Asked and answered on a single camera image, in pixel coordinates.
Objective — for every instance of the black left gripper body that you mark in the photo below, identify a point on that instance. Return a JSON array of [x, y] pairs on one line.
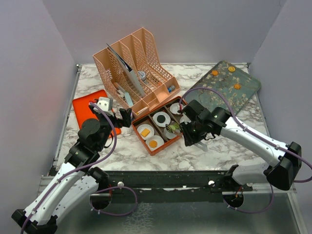
[[115, 122]]

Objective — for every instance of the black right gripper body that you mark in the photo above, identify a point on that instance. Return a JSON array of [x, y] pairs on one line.
[[193, 132]]

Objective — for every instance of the steel serving tongs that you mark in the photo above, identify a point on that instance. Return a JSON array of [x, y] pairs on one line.
[[199, 145]]

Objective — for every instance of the green macaron cookie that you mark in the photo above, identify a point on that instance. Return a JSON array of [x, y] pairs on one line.
[[174, 126]]

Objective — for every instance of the rectangular yellow cracker cookie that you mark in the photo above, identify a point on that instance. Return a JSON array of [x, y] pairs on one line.
[[145, 132]]

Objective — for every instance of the black sandwich cookie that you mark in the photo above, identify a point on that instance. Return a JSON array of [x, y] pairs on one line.
[[161, 118]]

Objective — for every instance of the orange cookie tin box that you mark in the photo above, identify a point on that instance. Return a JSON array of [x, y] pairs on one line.
[[159, 128]]

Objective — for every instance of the round orange chip cookie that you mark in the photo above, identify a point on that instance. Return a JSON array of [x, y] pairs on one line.
[[153, 144]]

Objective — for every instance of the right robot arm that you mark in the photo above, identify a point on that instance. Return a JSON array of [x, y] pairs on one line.
[[281, 160]]

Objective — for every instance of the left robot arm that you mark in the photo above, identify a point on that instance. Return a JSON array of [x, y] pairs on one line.
[[77, 177]]

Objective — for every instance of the light blue eraser case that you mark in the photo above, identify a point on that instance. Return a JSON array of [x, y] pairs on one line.
[[128, 99]]

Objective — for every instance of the white paper cupcake liner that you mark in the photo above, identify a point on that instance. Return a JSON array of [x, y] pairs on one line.
[[176, 108], [159, 140], [167, 121], [169, 133], [184, 119], [142, 127]]

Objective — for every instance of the orange tin lid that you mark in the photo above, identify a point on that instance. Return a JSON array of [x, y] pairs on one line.
[[81, 106]]

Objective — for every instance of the blue white lidded jar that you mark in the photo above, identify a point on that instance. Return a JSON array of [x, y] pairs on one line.
[[142, 76]]

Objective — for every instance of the grey folder booklet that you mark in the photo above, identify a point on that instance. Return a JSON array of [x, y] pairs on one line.
[[129, 72]]

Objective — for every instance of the peach plastic desk organizer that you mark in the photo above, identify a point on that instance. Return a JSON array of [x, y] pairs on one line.
[[139, 51]]

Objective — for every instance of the floral teal serving tray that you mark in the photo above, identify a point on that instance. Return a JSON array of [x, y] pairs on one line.
[[224, 83]]

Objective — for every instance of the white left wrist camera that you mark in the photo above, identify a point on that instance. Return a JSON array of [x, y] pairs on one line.
[[105, 104]]

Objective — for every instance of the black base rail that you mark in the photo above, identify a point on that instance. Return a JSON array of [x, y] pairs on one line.
[[211, 183]]

